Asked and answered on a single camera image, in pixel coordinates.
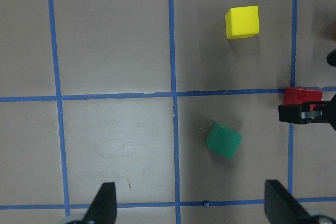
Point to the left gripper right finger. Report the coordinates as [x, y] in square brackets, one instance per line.
[280, 206]

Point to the yellow wooden block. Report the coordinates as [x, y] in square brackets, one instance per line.
[242, 22]

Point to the green wooden block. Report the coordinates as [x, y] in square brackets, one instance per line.
[223, 140]

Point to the red wooden block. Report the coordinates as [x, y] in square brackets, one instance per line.
[301, 95]

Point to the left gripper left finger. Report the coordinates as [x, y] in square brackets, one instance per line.
[103, 209]

